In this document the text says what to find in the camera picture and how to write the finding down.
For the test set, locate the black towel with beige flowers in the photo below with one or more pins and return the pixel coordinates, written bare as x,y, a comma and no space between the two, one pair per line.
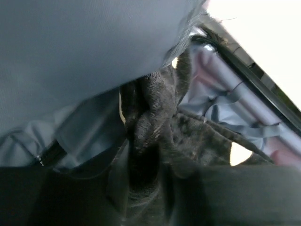
160,131

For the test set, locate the pink and teal kids suitcase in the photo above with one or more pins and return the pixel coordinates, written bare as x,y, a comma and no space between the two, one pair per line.
63,62

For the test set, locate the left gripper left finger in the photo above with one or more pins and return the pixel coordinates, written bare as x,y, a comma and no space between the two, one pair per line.
94,194

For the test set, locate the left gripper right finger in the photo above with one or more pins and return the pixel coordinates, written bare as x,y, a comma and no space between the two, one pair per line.
250,195

